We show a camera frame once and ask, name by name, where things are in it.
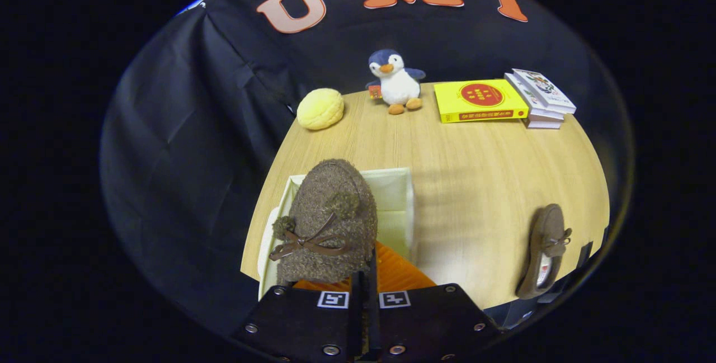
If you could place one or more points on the dark grey case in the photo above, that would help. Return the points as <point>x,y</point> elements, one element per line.
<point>506,312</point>

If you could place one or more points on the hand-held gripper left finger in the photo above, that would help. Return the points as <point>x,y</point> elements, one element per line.
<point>357,318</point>

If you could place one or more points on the brown fuzzy shoe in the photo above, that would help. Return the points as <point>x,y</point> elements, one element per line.
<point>330,201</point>
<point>545,229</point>

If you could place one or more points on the cream fabric storage box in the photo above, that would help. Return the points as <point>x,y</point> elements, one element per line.
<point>394,195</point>

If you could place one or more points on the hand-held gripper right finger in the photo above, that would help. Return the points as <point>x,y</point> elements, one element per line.
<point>372,318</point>

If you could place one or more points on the penguin plush toy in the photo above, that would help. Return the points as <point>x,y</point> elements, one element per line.
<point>398,86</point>

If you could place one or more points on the yellow bun toy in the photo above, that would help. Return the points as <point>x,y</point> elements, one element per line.
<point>320,108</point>

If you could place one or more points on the yellow book red circle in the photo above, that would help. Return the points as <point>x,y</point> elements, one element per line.
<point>481,100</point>

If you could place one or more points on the black backdrop cloth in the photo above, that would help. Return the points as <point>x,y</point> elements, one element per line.
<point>184,128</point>

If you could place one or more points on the white book colourful cover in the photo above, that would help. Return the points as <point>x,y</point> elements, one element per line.
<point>545,90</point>

